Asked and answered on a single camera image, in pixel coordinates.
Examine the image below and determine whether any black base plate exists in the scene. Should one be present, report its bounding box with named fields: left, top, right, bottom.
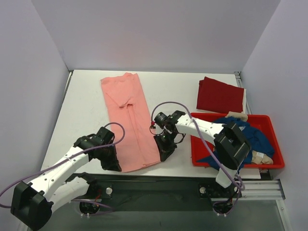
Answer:
left=68, top=173, right=243, bottom=212

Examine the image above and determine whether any pink t shirt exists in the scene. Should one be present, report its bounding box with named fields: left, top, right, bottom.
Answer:
left=101, top=73, right=160, bottom=172

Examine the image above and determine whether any blue printed t shirt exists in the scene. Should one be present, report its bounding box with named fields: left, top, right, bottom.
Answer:
left=191, top=113, right=284, bottom=169

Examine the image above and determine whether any purple cable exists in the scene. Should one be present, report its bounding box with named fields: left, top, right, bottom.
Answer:
left=150, top=101, right=245, bottom=215
left=0, top=122, right=126, bottom=216

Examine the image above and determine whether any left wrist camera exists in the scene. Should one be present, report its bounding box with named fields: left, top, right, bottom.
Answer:
left=96, top=127, right=115, bottom=144

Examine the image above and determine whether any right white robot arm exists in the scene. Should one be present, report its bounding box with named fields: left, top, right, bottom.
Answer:
left=151, top=111, right=251, bottom=196

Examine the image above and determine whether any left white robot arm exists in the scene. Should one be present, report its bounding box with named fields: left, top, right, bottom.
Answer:
left=11, top=127, right=121, bottom=231

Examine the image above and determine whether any aluminium frame rail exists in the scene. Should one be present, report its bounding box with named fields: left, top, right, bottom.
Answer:
left=26, top=180, right=286, bottom=202

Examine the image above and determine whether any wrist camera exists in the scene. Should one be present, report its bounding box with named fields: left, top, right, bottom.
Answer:
left=96, top=127, right=115, bottom=144
left=151, top=112, right=167, bottom=128

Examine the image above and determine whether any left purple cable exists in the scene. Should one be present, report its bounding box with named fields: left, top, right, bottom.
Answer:
left=0, top=122, right=126, bottom=216

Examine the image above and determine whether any red plastic bin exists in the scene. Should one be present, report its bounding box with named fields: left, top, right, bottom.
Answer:
left=191, top=113, right=285, bottom=169

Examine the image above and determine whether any folded dark red t shirt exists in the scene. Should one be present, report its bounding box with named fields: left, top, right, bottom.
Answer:
left=196, top=77, right=244, bottom=113

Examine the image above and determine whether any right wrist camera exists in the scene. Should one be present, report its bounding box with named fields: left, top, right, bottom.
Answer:
left=151, top=112, right=167, bottom=128

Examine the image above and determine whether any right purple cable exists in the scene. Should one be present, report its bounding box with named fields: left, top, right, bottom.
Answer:
left=150, top=101, right=245, bottom=215

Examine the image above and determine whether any beige t shirt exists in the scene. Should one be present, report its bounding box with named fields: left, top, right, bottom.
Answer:
left=225, top=112, right=274, bottom=165

